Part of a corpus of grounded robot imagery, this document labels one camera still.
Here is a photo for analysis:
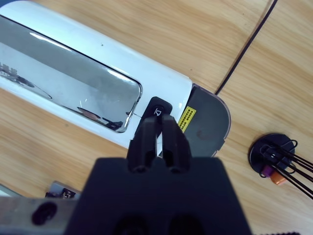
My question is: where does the black machine power cable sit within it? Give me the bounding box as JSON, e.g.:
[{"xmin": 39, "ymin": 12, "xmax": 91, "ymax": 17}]
[{"xmin": 214, "ymin": 0, "xmax": 278, "ymax": 95}]

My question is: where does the yellow warning sticker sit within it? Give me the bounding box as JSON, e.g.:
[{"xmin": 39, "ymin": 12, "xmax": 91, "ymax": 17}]
[{"xmin": 178, "ymin": 106, "xmax": 197, "ymax": 128}]

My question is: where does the clear water tank black lid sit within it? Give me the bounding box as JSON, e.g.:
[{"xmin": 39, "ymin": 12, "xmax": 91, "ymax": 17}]
[{"xmin": 179, "ymin": 84, "xmax": 232, "ymax": 157}]

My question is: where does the black wire capsule holder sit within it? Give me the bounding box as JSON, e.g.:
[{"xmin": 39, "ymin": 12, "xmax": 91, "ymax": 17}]
[{"xmin": 248, "ymin": 133, "xmax": 313, "ymax": 196}]

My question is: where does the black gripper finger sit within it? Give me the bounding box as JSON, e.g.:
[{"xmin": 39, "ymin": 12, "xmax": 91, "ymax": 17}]
[
  {"xmin": 160, "ymin": 114, "xmax": 192, "ymax": 173},
  {"xmin": 127, "ymin": 117, "xmax": 159, "ymax": 173}
]

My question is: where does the silver coffee machine lever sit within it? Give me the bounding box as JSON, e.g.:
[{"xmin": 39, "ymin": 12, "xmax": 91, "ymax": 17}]
[{"xmin": 0, "ymin": 16, "xmax": 143, "ymax": 133}]

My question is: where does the center grey mount plate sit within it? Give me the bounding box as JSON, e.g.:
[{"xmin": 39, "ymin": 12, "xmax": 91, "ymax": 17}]
[{"xmin": 45, "ymin": 180, "xmax": 81, "ymax": 200}]

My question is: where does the white capsule coffee machine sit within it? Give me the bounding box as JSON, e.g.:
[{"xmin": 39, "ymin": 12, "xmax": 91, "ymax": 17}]
[{"xmin": 0, "ymin": 0, "xmax": 194, "ymax": 159}]

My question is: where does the orange coffee capsule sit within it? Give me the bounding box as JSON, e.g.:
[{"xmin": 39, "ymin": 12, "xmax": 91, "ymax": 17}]
[{"xmin": 270, "ymin": 171, "xmax": 287, "ymax": 186}]

